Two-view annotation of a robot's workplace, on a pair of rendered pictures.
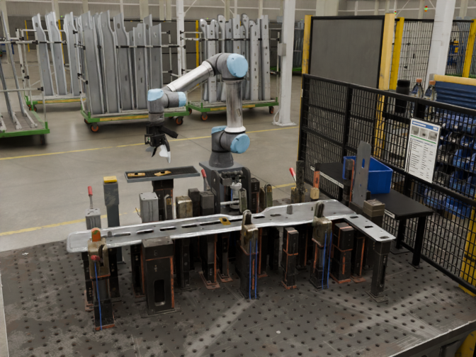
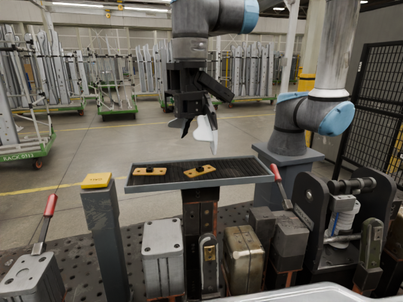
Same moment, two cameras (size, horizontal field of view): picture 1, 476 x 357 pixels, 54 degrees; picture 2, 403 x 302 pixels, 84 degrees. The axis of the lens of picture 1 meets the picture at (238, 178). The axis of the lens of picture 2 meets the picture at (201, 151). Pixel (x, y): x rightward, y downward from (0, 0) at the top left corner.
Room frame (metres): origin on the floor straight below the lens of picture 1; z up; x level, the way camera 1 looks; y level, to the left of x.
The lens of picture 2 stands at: (1.74, 0.28, 1.43)
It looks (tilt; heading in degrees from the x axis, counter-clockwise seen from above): 21 degrees down; 10
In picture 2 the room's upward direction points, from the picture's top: straight up
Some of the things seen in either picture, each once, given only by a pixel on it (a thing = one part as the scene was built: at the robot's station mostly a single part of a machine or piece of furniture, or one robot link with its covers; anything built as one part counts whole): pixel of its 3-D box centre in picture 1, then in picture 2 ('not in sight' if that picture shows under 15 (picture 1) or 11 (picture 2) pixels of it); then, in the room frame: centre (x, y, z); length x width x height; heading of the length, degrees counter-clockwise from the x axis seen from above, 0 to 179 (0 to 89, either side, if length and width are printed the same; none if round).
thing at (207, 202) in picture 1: (207, 227); (279, 278); (2.21, 0.16, 0.89); 0.13 x 0.11 x 0.38; 20
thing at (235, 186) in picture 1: (230, 214); (326, 254); (2.26, 0.04, 0.94); 0.18 x 0.13 x 0.49; 110
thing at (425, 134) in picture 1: (422, 149); not in sight; (2.29, -0.93, 1.30); 0.23 x 0.02 x 0.31; 20
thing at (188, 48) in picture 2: (156, 117); (191, 51); (2.25, 0.40, 1.45); 0.08 x 0.08 x 0.05
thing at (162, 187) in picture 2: (161, 173); (198, 171); (2.28, 0.39, 1.16); 0.37 x 0.14 x 0.02; 110
